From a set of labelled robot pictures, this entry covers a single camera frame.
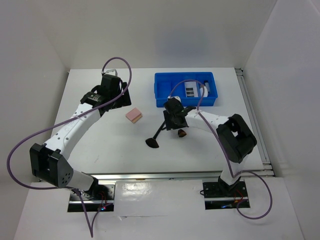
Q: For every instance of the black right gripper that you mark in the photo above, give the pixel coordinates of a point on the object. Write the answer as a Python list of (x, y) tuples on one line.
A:
[(169, 124)]

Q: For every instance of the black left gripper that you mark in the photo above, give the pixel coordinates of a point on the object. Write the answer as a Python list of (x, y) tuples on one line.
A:
[(124, 100)]

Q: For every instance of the short brown kabuki brush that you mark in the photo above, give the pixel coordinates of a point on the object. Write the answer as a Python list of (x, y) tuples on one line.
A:
[(181, 133)]

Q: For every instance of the black fan makeup brush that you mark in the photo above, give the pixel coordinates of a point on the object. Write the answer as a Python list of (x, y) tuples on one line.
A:
[(152, 141)]

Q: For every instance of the small clear bottle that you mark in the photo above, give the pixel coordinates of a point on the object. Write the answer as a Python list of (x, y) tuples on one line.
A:
[(207, 85)]

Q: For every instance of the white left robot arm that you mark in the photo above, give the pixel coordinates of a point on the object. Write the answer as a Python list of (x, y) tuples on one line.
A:
[(49, 161)]

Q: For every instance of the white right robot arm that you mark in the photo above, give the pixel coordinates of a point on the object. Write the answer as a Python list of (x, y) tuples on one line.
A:
[(232, 133)]

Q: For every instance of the blue plastic organizer bin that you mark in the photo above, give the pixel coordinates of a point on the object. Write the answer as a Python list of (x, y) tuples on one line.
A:
[(173, 84)]

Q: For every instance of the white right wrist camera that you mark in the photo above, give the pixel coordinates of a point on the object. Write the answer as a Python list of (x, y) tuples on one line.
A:
[(174, 97)]

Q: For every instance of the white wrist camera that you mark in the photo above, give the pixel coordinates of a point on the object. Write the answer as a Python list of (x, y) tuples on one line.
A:
[(174, 97), (112, 72)]

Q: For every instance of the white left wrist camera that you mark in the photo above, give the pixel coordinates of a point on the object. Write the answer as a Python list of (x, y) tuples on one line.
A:
[(112, 72)]

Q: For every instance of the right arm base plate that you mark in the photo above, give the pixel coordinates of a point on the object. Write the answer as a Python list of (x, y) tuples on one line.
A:
[(216, 199)]

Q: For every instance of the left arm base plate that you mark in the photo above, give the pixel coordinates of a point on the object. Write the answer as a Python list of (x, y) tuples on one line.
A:
[(92, 204)]

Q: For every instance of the aluminium front rail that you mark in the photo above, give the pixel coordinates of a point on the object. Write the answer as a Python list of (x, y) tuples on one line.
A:
[(155, 176)]

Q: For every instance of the aluminium rail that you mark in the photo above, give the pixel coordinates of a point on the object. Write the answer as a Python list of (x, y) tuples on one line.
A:
[(267, 165), (155, 176)]

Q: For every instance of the aluminium right side rail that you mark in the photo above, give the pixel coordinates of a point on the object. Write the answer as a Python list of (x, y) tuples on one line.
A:
[(267, 165)]

